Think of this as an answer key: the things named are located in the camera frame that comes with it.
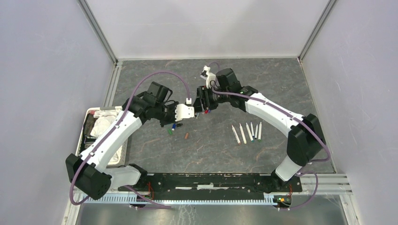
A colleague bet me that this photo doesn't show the white cloth in basket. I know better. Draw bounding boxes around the white cloth in basket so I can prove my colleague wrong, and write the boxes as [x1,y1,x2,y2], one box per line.
[90,111,119,138]

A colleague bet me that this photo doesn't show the white plastic basket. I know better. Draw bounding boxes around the white plastic basket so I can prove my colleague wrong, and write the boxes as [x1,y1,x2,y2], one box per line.
[76,106,130,166]

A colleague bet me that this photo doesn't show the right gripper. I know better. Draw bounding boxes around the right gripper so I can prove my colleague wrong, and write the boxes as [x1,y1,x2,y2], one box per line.
[193,85,230,113]

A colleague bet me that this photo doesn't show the brown capped white marker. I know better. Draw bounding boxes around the brown capped white marker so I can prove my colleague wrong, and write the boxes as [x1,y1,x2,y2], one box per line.
[231,125,241,145]

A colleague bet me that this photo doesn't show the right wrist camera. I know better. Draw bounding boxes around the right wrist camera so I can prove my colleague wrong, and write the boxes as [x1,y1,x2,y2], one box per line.
[200,66,216,89]

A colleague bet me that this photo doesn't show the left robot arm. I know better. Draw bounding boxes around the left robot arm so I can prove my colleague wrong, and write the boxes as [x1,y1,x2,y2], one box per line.
[66,82,178,200]

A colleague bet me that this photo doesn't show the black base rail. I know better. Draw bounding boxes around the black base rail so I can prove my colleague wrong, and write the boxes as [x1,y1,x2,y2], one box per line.
[132,173,303,200]

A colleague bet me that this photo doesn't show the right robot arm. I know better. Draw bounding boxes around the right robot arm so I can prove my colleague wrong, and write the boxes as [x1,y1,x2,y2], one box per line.
[194,66,330,191]

